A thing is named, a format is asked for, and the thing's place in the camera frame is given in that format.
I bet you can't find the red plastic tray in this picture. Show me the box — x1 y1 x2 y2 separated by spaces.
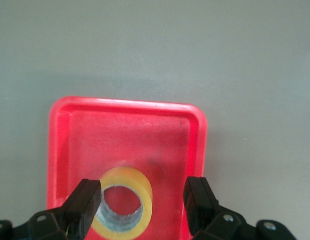
45 95 208 240

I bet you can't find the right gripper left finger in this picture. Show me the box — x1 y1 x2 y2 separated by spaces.
28 178 102 240

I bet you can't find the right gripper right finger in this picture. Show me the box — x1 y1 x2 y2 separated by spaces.
181 175 248 240

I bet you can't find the yellow packing tape roll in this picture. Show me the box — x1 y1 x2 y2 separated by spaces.
90 165 154 240

